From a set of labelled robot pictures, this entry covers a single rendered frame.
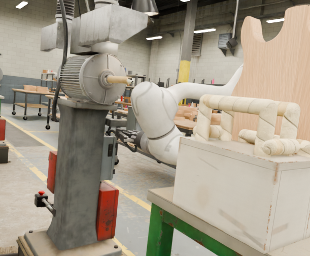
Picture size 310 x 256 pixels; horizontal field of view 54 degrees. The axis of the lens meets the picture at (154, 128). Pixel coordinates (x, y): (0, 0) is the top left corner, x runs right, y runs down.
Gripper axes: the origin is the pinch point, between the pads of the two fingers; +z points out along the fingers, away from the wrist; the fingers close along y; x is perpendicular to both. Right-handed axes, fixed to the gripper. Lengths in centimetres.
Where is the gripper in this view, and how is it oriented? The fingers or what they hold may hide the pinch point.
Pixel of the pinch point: (121, 132)
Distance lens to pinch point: 129.6
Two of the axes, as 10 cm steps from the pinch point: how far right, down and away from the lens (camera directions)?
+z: -5.9, -1.5, 7.9
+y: 8.0, -1.3, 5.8
